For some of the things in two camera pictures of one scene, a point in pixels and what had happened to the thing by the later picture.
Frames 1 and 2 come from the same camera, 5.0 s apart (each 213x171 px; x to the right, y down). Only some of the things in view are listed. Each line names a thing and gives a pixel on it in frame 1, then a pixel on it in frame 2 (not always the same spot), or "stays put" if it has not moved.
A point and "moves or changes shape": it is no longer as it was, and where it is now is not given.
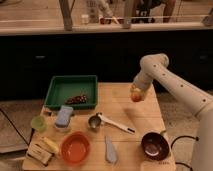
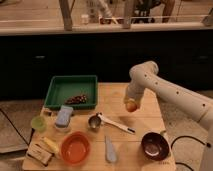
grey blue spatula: (110, 151) stays put
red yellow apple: (137, 96) moves or changes shape
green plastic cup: (39, 123) stays put
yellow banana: (51, 144) stays put
